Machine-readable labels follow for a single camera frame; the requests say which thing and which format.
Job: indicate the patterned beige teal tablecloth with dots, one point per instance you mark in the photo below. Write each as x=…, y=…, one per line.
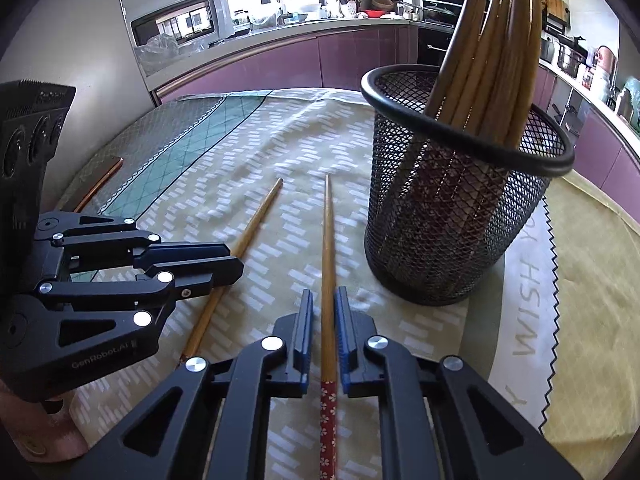
x=280, y=135

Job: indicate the purple base cabinet run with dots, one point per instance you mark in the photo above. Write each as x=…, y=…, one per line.
x=300, y=60
x=600, y=145

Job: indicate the person's left forearm pink sleeve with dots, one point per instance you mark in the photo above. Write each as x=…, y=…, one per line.
x=55, y=430

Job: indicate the bunch of wooden chopsticks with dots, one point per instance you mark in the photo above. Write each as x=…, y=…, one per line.
x=480, y=60

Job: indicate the black wok with lid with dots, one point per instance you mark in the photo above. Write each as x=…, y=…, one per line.
x=440, y=12

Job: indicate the black integrated stove oven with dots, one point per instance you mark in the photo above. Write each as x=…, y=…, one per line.
x=435, y=45

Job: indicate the silver microwave oven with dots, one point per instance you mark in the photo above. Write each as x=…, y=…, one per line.
x=175, y=20

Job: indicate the red basin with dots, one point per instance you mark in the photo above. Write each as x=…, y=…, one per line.
x=376, y=13

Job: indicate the steel steamer pot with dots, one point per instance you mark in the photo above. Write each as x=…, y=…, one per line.
x=570, y=59

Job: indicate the teal plastic bag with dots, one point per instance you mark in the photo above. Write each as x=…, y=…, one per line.
x=632, y=102

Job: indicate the black mesh utensil holder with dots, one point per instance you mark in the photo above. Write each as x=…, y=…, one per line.
x=450, y=240

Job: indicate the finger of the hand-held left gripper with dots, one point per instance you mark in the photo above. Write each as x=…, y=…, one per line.
x=210, y=272
x=190, y=252

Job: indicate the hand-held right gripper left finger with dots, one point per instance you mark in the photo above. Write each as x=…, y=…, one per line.
x=302, y=340

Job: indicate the pink kettle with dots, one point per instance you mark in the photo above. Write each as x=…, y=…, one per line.
x=604, y=59

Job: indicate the steel thermos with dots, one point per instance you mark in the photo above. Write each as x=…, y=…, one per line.
x=625, y=102

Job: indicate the clear plastic bag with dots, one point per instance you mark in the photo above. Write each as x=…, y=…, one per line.
x=160, y=49

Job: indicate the silver rice cooker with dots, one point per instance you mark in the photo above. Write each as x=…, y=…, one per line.
x=547, y=50

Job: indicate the wooden cutting board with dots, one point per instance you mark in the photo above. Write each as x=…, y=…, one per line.
x=557, y=6

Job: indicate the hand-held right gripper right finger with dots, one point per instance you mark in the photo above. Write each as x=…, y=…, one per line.
x=343, y=340

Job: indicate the black wall rack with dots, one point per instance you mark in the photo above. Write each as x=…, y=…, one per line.
x=557, y=22

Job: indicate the yellow cloth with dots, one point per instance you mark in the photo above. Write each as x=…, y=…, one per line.
x=600, y=285

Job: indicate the rose gold phone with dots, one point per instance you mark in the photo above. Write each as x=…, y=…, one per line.
x=102, y=175

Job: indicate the wooden chopstick red patterned end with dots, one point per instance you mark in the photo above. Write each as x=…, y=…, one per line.
x=327, y=260
x=255, y=225

